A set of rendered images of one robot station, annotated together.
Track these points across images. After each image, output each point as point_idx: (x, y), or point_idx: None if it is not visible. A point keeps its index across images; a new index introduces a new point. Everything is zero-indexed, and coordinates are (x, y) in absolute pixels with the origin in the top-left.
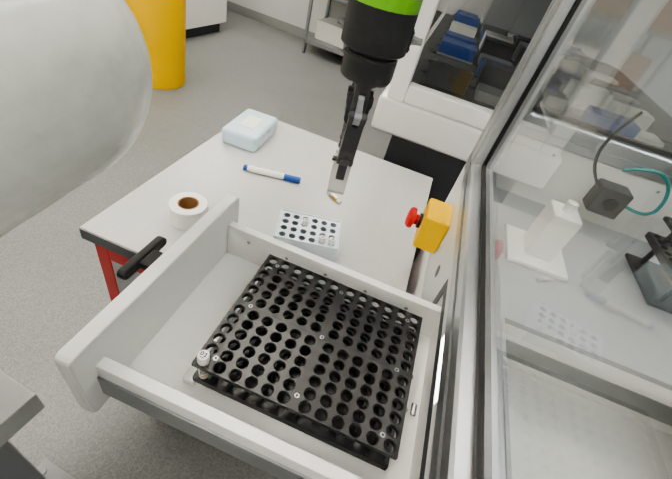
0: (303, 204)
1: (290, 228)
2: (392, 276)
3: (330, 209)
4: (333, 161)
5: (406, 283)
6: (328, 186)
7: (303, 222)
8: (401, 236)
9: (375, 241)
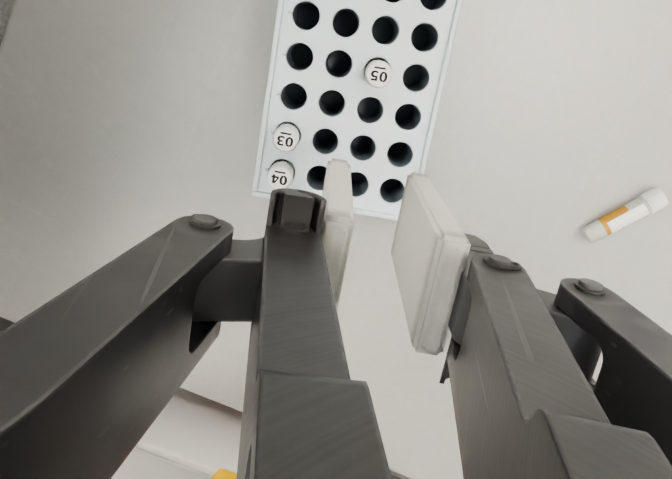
0: (575, 81)
1: (350, 9)
2: (229, 360)
3: (549, 193)
4: (430, 208)
5: (207, 396)
6: (330, 166)
7: (369, 63)
8: (418, 428)
9: (383, 336)
